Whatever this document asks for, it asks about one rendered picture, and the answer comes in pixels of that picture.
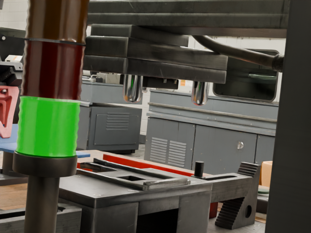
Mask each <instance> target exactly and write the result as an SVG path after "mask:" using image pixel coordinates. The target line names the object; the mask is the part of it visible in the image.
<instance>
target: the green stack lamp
mask: <svg viewBox="0 0 311 233"><path fill-rule="evenodd" d="M80 104H81V102H80V101H74V100H67V99H54V98H40V97H28V96H22V97H20V104H19V109H20V111H19V121H18V131H17V135H18V137H17V140H16V143H17V147H16V151H17V152H20V153H25V154H31V155H38V156H50V157H67V156H74V155H76V147H77V142H76V141H77V138H78V134H77V131H78V129H79V127H78V122H79V113H80Z"/></svg>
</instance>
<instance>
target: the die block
mask: <svg viewBox="0 0 311 233"><path fill-rule="evenodd" d="M58 203H64V204H70V205H74V206H77V207H79V208H82V212H81V227H80V233H207V231H208V222H209V212H210V204H211V190H208V191H202V192H196V193H190V194H184V195H178V196H170V197H164V198H158V199H152V200H146V201H139V202H131V203H126V204H120V205H113V206H107V207H101V208H92V207H88V206H85V205H82V204H79V203H75V202H72V201H69V200H66V199H62V198H58Z"/></svg>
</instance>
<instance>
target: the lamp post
mask: <svg viewBox="0 0 311 233"><path fill-rule="evenodd" d="M77 159H78V156H77V155H74V156H67V157H50V156H38V155H31V154H25V153H20V152H17V151H16V150H15V151H14V153H13V165H12V169H13V171H14V172H17V173H20V174H24V175H28V184H27V195H26V207H25V222H24V233H55V232H56V217H57V206H58V195H59V184H60V178H62V177H70V176H73V175H75V174H76V170H77Z"/></svg>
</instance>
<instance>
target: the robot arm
mask: <svg viewBox="0 0 311 233"><path fill-rule="evenodd" d="M3 2H4V0H0V10H2V9H3ZM23 57H24V53H23V56H22V58H21V60H20V62H6V61H1V58H0V136H1V138H10V137H11V131H12V124H18V121H19V111H20V109H19V104H20V97H22V96H25V95H20V93H21V83H22V73H23V69H22V66H23V64H24V62H23ZM3 124H4V125H5V126H4V127H3ZM12 165H13V153H9V152H3V161H2V167H0V186H3V185H12V184H26V183H28V175H24V174H20V173H17V172H14V171H13V169H12Z"/></svg>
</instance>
